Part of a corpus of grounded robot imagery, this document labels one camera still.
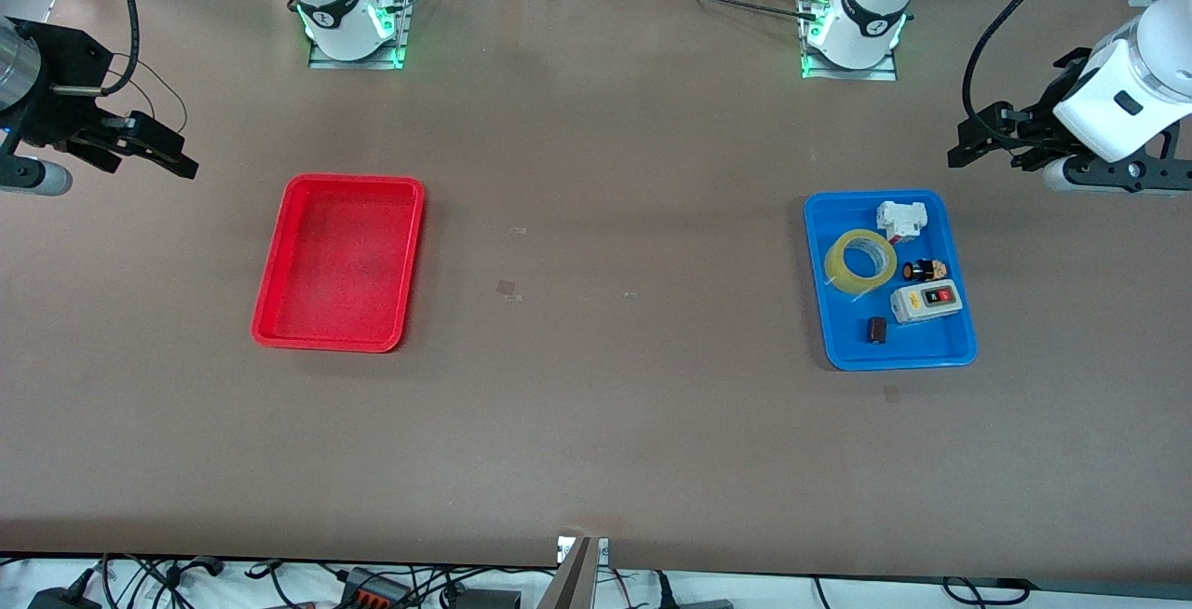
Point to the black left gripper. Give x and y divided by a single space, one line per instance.
1049 109

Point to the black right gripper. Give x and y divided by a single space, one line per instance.
48 104

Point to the yellow clear packing tape roll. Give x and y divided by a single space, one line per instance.
838 270

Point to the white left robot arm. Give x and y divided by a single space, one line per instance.
871 4

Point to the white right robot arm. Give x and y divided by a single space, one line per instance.
331 4

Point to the white circuit breaker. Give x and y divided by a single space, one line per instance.
901 221

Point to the black push button orange cap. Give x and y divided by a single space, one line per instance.
924 271

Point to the blue plastic tray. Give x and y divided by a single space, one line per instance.
917 348

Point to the brown cylindrical capacitor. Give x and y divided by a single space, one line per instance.
877 331

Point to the red plastic tray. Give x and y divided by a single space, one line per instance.
340 260

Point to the black power adapter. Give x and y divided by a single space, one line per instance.
60 598

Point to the black orange power strip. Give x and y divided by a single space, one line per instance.
372 592

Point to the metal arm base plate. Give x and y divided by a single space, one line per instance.
406 22
885 75

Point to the grey on off switch box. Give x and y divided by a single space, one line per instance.
908 304

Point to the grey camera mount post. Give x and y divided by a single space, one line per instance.
573 576

